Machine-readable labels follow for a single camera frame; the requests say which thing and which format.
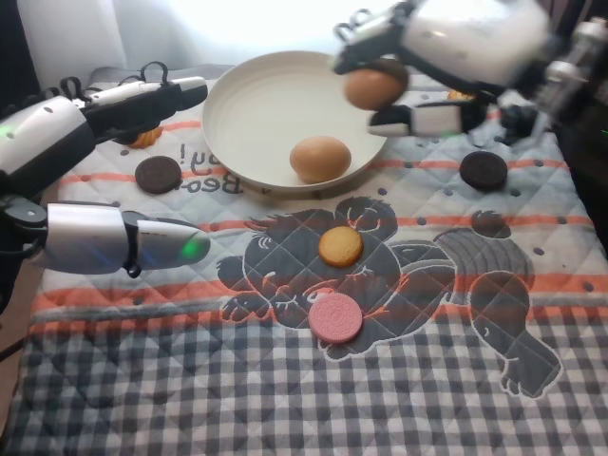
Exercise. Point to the grey quilt with bear print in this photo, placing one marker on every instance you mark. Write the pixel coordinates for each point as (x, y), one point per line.
(427, 389)

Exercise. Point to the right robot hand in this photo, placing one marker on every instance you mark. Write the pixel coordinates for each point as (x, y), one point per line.
(475, 38)

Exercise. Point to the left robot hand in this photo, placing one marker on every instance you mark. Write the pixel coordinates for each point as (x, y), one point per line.
(43, 138)

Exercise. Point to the round yellow biscuit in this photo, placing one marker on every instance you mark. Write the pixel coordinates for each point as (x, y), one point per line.
(341, 247)

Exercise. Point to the pink sandwich cookie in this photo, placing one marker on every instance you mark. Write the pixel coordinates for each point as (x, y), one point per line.
(336, 317)

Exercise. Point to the cream round plate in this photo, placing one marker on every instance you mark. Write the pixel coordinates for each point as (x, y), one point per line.
(256, 119)

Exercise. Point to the brown egg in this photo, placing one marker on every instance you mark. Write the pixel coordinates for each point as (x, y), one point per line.
(320, 159)
(373, 91)

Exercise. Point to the golden swirl butter cookie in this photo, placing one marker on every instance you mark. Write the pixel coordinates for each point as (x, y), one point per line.
(459, 96)
(145, 139)

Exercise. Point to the dark chocolate sandwich cookie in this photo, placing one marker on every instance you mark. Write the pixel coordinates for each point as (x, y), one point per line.
(157, 174)
(483, 170)

